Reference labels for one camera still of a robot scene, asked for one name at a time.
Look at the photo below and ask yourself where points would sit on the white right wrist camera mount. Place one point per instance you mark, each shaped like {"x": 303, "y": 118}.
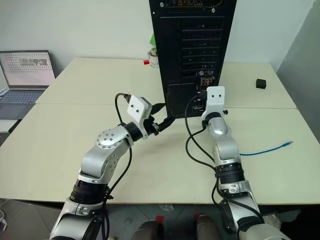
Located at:
{"x": 215, "y": 100}

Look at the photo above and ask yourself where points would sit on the small black box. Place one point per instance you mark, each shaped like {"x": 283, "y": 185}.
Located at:
{"x": 261, "y": 83}

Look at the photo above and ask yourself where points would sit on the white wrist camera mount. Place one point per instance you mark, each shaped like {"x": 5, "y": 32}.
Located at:
{"x": 136, "y": 108}
{"x": 215, "y": 100}

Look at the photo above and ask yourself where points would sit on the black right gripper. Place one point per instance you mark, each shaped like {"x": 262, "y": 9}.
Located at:
{"x": 202, "y": 101}

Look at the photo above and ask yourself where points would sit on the small red block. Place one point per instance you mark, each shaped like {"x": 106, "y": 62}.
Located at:
{"x": 146, "y": 62}

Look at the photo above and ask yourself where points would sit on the black computer tower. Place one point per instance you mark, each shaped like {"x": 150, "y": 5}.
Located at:
{"x": 192, "y": 50}

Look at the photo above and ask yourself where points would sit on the dark rounded shape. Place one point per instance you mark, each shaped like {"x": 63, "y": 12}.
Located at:
{"x": 147, "y": 231}
{"x": 208, "y": 228}

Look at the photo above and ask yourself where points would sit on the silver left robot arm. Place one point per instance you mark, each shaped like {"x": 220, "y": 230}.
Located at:
{"x": 105, "y": 160}

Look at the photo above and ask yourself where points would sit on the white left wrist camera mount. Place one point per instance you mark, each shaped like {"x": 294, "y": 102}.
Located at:
{"x": 136, "y": 108}

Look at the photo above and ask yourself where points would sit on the white tape roll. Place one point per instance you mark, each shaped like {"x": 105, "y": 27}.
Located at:
{"x": 152, "y": 53}
{"x": 154, "y": 63}

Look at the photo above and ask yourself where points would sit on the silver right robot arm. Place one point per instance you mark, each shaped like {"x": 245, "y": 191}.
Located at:
{"x": 225, "y": 152}

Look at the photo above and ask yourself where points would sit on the grey open laptop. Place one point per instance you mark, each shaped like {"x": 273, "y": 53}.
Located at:
{"x": 23, "y": 75}

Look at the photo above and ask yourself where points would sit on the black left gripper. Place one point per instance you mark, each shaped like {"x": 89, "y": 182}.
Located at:
{"x": 150, "y": 127}

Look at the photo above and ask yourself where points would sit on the green paper piece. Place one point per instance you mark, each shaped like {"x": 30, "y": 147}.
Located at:
{"x": 152, "y": 40}

